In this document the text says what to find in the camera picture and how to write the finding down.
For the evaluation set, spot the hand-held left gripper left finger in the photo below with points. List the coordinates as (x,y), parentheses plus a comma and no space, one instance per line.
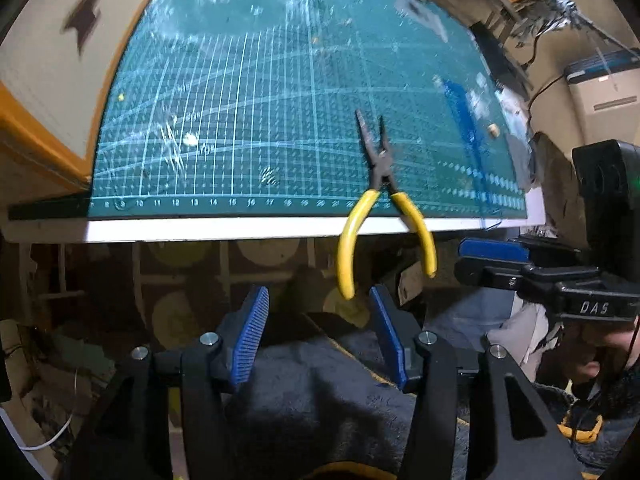
(250,332)

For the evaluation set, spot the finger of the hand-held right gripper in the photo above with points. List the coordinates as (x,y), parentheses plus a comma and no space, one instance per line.
(480,272)
(492,249)

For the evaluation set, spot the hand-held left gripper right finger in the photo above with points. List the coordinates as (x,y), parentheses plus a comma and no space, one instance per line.
(387,337)

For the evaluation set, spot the person's right hand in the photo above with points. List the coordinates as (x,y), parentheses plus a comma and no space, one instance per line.
(582,365)

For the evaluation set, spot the olive green cloth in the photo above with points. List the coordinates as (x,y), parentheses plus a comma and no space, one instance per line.
(555,180)

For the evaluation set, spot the white cloth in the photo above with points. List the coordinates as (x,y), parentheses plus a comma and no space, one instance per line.
(520,340)

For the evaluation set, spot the brown circle pattern rug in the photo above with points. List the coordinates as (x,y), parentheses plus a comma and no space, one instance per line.
(270,255)

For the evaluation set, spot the white blue paper sheet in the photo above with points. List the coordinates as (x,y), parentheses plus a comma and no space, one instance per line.
(520,160)

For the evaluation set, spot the dark fleece garment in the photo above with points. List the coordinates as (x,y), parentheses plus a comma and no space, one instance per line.
(310,410)

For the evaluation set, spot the white appliance blue top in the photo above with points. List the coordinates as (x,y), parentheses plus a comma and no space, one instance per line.
(605,95)

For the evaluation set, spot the small beige nub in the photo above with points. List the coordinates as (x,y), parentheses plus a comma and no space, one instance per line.
(493,130)

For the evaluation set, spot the blue plastic runner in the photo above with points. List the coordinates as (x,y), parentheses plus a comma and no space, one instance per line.
(462,120)

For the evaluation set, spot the small white round bit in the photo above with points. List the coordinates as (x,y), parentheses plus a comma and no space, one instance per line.
(189,138)

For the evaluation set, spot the green cutting mat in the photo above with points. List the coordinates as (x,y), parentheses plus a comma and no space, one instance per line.
(250,85)

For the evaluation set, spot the cardboard box brown print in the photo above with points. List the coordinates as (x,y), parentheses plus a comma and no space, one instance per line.
(50,60)

